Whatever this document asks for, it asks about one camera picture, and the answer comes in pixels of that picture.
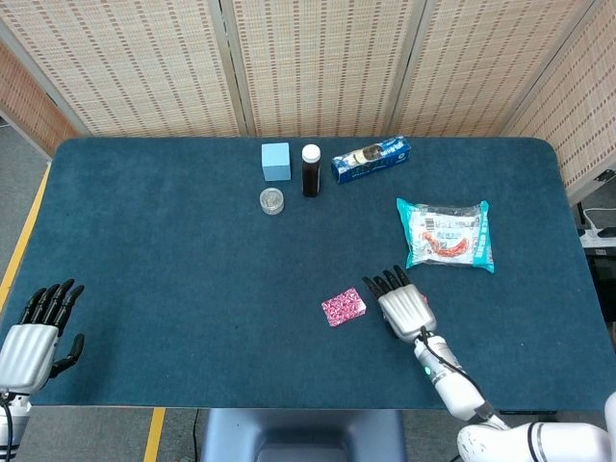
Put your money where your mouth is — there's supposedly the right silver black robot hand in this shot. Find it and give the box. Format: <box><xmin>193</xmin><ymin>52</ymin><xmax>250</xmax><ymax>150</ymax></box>
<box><xmin>361</xmin><ymin>264</ymin><xmax>437</xmax><ymax>344</ymax></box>

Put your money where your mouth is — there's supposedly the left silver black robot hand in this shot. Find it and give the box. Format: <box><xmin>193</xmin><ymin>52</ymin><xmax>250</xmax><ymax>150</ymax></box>
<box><xmin>0</xmin><ymin>278</ymin><xmax>87</xmax><ymax>394</ymax></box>

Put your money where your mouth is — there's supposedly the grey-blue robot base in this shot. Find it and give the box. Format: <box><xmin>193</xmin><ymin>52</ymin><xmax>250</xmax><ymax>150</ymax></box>
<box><xmin>199</xmin><ymin>408</ymin><xmax>408</xmax><ymax>462</ymax></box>

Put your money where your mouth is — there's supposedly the teal and white snack bag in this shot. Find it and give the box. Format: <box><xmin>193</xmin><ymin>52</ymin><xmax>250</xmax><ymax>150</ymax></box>
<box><xmin>396</xmin><ymin>196</ymin><xmax>496</xmax><ymax>275</ymax></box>

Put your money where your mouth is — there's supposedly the long blue cardboard box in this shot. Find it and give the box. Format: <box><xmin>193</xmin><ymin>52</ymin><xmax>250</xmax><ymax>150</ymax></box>
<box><xmin>330</xmin><ymin>136</ymin><xmax>414</xmax><ymax>186</ymax></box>

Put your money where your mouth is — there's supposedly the dark bottle with white cap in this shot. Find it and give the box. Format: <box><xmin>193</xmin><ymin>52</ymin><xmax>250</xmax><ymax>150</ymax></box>
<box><xmin>301</xmin><ymin>144</ymin><xmax>321</xmax><ymax>198</ymax></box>

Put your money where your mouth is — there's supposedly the small clear round jar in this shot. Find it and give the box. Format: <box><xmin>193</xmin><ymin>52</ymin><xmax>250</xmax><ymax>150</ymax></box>
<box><xmin>259</xmin><ymin>187</ymin><xmax>285</xmax><ymax>216</ymax></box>

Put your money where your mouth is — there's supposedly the light blue cube block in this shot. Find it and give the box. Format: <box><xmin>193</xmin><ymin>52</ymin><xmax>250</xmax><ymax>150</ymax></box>
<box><xmin>261</xmin><ymin>141</ymin><xmax>293</xmax><ymax>183</ymax></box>

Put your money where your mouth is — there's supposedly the white power strip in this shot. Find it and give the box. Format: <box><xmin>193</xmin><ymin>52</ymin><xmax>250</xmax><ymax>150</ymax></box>
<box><xmin>579</xmin><ymin>225</ymin><xmax>616</xmax><ymax>242</ymax></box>

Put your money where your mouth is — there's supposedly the orange woven screen panel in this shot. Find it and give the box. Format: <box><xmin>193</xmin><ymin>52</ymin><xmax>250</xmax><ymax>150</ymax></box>
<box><xmin>0</xmin><ymin>40</ymin><xmax>81</xmax><ymax>158</ymax></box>

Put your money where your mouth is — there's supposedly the beige woven screen panel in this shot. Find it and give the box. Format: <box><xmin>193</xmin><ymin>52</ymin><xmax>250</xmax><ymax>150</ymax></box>
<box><xmin>218</xmin><ymin>0</ymin><xmax>427</xmax><ymax>139</ymax></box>
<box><xmin>502</xmin><ymin>0</ymin><xmax>616</xmax><ymax>193</ymax></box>
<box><xmin>0</xmin><ymin>0</ymin><xmax>242</xmax><ymax>139</ymax></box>
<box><xmin>392</xmin><ymin>0</ymin><xmax>598</xmax><ymax>139</ymax></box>

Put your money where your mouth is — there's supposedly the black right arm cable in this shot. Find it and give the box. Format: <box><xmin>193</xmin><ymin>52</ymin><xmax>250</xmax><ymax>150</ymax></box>
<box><xmin>419</xmin><ymin>325</ymin><xmax>497</xmax><ymax>420</ymax></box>

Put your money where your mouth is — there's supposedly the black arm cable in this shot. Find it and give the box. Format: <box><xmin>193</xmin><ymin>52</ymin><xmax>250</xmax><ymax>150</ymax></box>
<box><xmin>419</xmin><ymin>325</ymin><xmax>497</xmax><ymax>420</ymax></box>
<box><xmin>0</xmin><ymin>392</ymin><xmax>15</xmax><ymax>462</ymax></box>

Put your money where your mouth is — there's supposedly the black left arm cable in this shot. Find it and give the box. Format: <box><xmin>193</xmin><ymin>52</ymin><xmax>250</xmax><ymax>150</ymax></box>
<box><xmin>0</xmin><ymin>392</ymin><xmax>15</xmax><ymax>462</ymax></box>

